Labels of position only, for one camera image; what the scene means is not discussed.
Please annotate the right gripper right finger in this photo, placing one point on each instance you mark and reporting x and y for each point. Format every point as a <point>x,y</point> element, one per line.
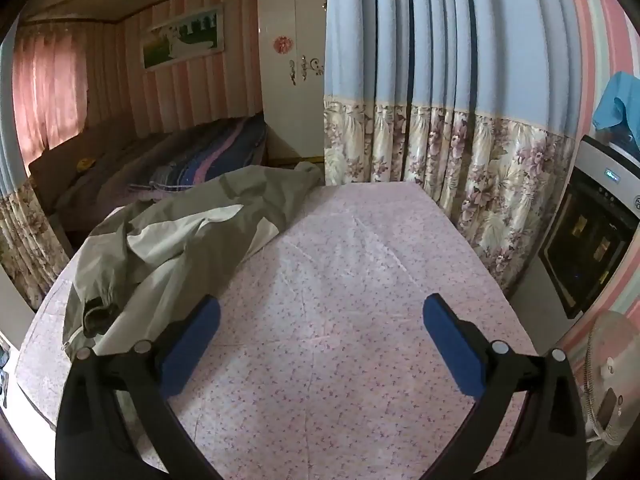
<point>548,440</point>

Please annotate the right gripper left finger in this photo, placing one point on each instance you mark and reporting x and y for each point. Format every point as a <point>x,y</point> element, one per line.
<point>92,440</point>

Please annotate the olive and cream jacket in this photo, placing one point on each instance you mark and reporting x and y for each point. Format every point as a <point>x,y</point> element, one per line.
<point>149,264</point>

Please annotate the white standing fan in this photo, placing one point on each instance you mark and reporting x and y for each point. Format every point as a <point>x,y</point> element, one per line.
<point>611,378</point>

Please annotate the black oven appliance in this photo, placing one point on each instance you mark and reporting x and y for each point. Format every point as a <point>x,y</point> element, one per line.
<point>594,226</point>

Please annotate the pink floral bed sheet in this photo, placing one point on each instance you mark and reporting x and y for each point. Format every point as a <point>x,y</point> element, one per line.
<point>321,367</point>

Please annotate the dark bed with striped blanket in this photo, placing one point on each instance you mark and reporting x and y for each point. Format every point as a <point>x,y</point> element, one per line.
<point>129,168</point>

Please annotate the yellow object on bed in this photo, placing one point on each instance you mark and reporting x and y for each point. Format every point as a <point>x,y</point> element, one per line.
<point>85,164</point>

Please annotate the blue cloth on appliance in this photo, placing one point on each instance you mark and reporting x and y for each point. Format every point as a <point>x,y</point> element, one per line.
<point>619,104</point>

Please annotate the pink window curtain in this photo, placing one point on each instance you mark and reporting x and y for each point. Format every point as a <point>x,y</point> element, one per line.
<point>50,86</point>

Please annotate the framed landscape picture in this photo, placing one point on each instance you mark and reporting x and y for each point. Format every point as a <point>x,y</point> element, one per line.
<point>184,37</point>

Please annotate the white wardrobe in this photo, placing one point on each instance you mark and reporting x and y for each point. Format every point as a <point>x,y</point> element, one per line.
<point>292,42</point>

